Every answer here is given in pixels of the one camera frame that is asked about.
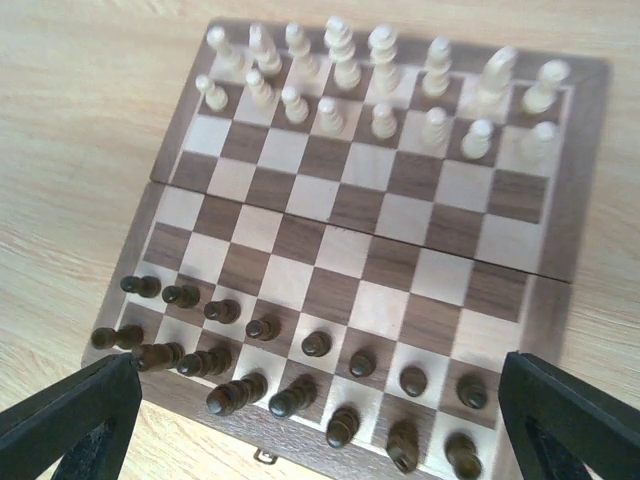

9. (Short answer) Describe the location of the dark pawn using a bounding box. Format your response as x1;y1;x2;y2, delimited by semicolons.
301;331;332;357
399;366;428;397
349;350;376;378
245;316;280;342
203;299;241;324
162;285;200;309
120;275;162;298

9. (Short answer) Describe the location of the light chess piece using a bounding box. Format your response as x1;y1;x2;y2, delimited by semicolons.
476;46;518;108
422;36;451;98
324;16;361;90
206;26;246;75
285;23;319;79
249;23;282;76
521;59;571;114
368;24;400;94

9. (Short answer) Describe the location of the dark chess piece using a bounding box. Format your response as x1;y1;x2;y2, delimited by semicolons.
90;325;144;350
386;420;419;474
268;376;317;419
206;372;268;416
456;375;488;410
445;432;483;480
131;342;185;372
325;406;360;449
176;347;232;377

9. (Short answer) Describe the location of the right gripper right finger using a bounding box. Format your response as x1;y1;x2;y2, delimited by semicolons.
498;352;639;479

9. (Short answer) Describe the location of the metal board clasp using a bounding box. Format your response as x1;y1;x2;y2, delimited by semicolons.
253;448;279;466

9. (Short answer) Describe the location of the wooden chess board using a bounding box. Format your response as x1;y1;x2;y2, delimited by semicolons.
96;19;610;479

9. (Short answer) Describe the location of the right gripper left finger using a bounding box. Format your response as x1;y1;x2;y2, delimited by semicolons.
1;353;142;479

